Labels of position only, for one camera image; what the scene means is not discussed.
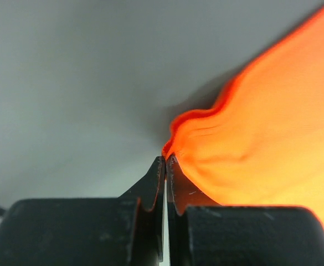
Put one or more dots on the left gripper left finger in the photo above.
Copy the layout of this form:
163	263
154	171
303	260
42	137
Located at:
148	224

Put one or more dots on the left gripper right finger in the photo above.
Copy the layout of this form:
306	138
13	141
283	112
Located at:
181	194

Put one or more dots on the orange t shirt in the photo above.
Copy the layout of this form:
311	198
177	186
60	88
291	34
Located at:
262	142

